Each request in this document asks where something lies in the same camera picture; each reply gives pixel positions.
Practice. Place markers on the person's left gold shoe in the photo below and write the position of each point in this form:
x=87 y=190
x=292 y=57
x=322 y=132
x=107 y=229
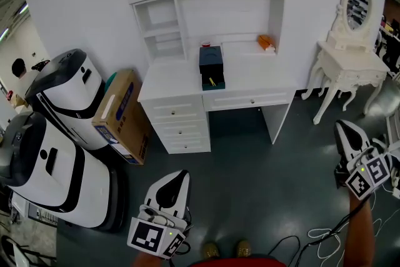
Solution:
x=210 y=250

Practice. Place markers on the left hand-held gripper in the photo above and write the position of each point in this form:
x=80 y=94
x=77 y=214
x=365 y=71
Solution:
x=145 y=236

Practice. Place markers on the wide white desk drawer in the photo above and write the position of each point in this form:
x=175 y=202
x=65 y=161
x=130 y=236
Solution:
x=237 y=101

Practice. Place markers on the person's gold shoe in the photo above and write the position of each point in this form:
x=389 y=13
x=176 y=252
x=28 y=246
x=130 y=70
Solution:
x=243 y=248
x=210 y=250

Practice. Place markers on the ceiling light strip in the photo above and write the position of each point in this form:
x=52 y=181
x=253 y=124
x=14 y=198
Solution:
x=23 y=9
x=3 y=34

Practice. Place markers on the white metal rack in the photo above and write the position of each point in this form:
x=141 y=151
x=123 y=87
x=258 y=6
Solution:
x=42 y=214

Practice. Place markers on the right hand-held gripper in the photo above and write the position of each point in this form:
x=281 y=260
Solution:
x=372 y=172

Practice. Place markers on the dark teal drawer box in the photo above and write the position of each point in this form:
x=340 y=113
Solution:
x=211 y=56

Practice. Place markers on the white desk with hutch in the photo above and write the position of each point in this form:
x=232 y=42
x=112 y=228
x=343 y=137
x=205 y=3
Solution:
x=168 y=84

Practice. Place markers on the white power strip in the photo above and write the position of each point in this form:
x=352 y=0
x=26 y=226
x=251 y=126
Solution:
x=396 y=193

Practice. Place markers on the person's right forearm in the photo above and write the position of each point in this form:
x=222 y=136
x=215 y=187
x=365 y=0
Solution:
x=359 y=228

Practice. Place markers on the green round object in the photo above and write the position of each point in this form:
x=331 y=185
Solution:
x=110 y=79

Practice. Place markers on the person's red clothing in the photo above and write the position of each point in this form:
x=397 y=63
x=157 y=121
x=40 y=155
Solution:
x=237 y=262

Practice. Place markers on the white and black robot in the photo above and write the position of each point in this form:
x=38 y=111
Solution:
x=72 y=87
x=59 y=175

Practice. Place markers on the black metal chair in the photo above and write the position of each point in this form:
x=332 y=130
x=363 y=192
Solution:
x=6 y=245

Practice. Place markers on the white oval mirror stand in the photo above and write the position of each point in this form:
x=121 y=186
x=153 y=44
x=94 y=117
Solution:
x=342 y=37

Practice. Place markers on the person's right gold shoe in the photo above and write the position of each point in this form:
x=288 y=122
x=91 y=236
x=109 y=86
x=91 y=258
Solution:
x=243 y=248

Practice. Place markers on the white chair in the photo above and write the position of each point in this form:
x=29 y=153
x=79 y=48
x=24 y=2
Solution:
x=393 y=131

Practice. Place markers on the small red cup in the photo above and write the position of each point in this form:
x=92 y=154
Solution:
x=206 y=43

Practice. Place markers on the person's left forearm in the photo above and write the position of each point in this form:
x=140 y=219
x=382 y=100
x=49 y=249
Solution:
x=147 y=261

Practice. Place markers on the white carved dressing table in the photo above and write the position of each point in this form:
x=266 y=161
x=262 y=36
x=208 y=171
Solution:
x=347 y=65

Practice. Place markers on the brown cardboard box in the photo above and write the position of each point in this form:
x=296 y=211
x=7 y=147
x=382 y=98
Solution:
x=128 y=112

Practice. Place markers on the orange object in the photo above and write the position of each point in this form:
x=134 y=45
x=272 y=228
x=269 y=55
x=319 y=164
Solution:
x=265 y=41

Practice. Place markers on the small white desk drawer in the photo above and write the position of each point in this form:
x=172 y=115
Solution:
x=195 y=145
x=184 y=109
x=189 y=130

